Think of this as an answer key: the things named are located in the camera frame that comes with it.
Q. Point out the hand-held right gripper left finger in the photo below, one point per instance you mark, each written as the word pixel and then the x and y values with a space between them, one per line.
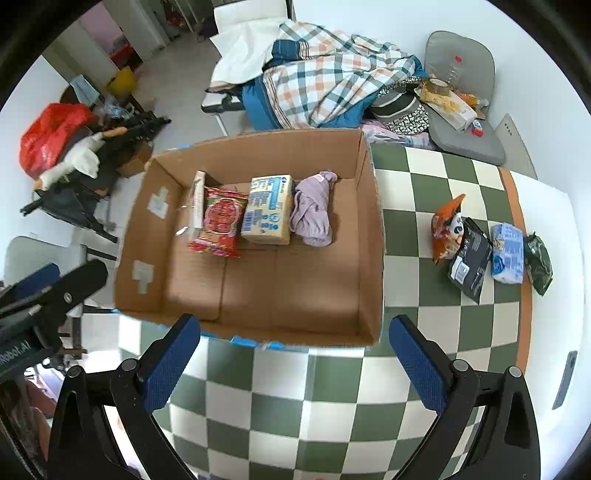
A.
pixel 170 367

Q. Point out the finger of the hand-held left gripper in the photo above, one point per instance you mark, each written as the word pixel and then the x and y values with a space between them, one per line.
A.
pixel 78 282
pixel 32 279

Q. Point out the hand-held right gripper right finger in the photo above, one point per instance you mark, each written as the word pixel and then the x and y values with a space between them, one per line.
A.
pixel 419 367

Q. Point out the black snack packet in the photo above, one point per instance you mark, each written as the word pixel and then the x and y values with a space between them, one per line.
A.
pixel 472 261

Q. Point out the orange snack packet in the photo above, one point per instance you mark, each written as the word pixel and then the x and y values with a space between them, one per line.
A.
pixel 447 230

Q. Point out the brown cardboard box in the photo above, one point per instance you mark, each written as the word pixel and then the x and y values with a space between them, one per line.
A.
pixel 277 277

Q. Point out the light blue tissue packet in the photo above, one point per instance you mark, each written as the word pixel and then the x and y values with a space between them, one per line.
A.
pixel 507 253

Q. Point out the dark green snack packet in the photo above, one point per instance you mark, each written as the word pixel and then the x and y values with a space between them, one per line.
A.
pixel 538 264

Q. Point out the light grey chair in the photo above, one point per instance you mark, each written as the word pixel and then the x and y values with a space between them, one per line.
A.
pixel 41 254

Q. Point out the black tripod stand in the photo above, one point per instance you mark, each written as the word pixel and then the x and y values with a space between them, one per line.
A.
pixel 83 198

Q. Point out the green and white checkered mat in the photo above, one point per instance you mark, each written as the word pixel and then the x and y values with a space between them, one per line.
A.
pixel 323 406

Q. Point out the white plush goose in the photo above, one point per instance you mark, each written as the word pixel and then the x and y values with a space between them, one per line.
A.
pixel 78 159

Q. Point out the small cardboard box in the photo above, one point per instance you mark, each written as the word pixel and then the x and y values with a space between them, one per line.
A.
pixel 135 161

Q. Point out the slim white box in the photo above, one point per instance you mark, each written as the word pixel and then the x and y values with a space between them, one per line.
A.
pixel 198 203

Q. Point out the red plastic bag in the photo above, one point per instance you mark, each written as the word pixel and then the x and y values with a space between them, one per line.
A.
pixel 48 134

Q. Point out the red snack packet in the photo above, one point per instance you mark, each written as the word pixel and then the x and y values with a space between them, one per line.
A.
pixel 218 221

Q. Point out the yellow and blue tissue pack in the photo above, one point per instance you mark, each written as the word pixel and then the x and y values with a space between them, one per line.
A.
pixel 268 210

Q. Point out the purple cloth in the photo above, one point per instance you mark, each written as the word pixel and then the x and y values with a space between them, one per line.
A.
pixel 314 210

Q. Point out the blue face mask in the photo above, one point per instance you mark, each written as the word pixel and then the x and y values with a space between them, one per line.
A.
pixel 85 90

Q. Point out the pink cloth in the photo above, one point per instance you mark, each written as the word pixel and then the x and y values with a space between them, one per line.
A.
pixel 392 136

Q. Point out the grey padded chair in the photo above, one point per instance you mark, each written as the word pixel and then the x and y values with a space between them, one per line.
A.
pixel 466 138

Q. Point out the small red and white packet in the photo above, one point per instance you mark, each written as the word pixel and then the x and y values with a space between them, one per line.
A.
pixel 477 129

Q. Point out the blue quilt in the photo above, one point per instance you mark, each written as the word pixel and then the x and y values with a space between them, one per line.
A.
pixel 258 106

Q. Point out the black and white patterned cloth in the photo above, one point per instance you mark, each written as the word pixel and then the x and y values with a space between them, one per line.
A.
pixel 400 113

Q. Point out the yellow snack bag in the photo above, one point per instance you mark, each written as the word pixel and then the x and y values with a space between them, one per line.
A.
pixel 450 108

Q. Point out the clear plastic bottle red cap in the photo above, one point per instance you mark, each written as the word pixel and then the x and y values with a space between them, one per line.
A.
pixel 455 69

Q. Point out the plaid blanket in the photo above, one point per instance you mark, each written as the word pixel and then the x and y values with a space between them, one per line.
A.
pixel 323 78

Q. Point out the white metal frame chair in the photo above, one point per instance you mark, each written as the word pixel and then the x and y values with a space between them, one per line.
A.
pixel 221 104

